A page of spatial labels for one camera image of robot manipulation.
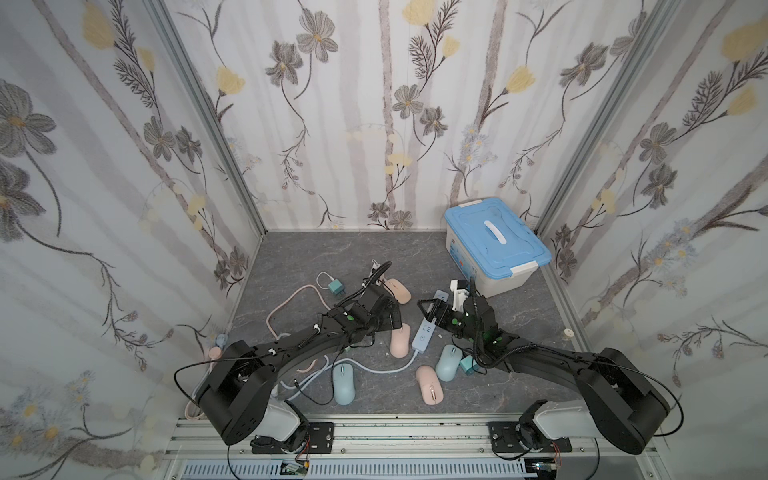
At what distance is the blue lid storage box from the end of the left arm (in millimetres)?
381

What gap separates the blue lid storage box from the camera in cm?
90

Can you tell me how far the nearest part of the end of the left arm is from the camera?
0.60 m
